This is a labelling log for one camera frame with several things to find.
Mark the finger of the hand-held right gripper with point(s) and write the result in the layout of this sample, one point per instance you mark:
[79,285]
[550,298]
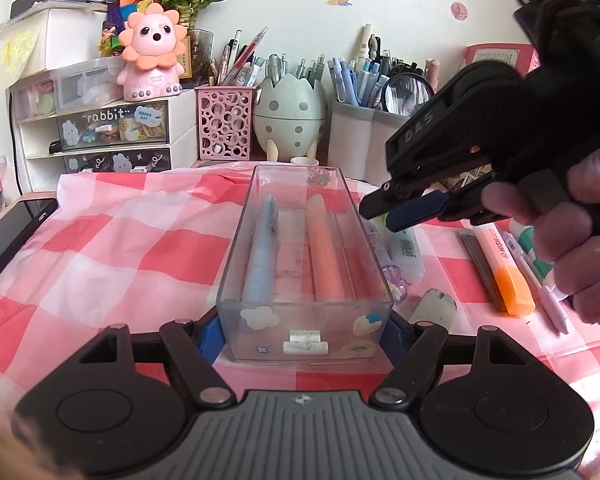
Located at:
[415,212]
[375,204]

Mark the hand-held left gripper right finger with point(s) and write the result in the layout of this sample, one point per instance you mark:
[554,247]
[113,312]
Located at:
[393,332]

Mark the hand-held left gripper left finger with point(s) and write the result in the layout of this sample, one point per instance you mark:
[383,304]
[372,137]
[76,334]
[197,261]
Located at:
[208,336]

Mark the clear decorated pen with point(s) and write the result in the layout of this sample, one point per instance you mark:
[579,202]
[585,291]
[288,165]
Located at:
[397,285]

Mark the white eraser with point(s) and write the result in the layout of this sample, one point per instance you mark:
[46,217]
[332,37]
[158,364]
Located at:
[432,305]

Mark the grey lead refill case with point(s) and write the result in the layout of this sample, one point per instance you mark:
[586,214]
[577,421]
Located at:
[480,270]

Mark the clear plastic box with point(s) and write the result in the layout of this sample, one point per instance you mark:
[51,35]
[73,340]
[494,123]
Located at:
[305,320]

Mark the pale purple pen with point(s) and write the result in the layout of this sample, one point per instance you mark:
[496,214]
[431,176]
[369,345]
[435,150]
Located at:
[555,310]

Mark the person's right hand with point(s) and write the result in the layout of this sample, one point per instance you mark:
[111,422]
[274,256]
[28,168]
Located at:
[580,270]

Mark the red book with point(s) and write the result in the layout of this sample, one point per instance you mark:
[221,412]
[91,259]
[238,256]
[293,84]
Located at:
[495,55]

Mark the white desk organizer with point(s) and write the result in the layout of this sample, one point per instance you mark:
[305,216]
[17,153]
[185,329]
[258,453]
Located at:
[350,140]

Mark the magnifying glass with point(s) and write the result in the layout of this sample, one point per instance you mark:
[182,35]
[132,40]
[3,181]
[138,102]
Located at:
[410,92]

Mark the pink orange highlighter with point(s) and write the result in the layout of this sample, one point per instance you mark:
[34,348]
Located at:
[325,255]

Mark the pale blue pen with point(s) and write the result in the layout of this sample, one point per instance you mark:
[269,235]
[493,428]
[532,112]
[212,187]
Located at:
[262,250]

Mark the panda topped pen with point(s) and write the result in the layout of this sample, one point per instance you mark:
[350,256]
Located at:
[375,46]

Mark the egg shaped pen holder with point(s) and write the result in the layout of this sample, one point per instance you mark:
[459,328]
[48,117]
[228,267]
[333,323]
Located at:
[290,120]

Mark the green white glue stick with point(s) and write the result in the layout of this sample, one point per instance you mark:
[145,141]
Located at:
[530,247]

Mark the red white checked tablecloth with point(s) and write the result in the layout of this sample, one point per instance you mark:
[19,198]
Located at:
[130,240]

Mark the bunch of blue pens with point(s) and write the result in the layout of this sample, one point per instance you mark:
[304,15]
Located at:
[352,80]

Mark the white tube pen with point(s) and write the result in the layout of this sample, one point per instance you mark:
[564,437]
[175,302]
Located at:
[366,42]

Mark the bunch of grey pens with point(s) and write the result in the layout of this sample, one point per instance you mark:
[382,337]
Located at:
[280,67]

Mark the pink perforated pen holder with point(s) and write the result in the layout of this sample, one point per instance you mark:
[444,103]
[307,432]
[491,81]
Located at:
[225,122]

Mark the bunch of mixed colour pens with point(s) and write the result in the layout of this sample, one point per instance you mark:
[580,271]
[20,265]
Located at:
[240,65]

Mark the dark printed drawer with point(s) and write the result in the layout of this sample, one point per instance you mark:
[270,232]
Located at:
[115,161]

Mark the white drawer unit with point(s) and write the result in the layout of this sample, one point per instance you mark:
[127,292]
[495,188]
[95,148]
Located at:
[182,125]

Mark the black tablet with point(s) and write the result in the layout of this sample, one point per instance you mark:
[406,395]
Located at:
[10,240]

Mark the clear printed drawer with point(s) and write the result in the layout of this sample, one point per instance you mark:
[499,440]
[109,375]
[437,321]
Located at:
[115,127]

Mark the clear glass vase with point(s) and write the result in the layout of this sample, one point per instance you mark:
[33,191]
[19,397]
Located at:
[200,55]

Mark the pink lion toy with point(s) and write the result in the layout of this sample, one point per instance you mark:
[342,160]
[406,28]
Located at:
[152,45]

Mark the clear stacked drawers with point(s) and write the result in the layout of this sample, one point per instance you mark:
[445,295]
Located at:
[80,80]

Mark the small colourful figure toy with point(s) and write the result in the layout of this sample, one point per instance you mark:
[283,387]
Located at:
[109,40]

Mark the colourful puzzle cube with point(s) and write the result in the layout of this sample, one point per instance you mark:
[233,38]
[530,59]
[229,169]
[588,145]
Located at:
[130,5]

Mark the white storage box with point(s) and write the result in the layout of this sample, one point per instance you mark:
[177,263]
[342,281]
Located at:
[65,40]

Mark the pink round wall sticker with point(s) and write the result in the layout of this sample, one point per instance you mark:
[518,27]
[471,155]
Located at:
[458,10]

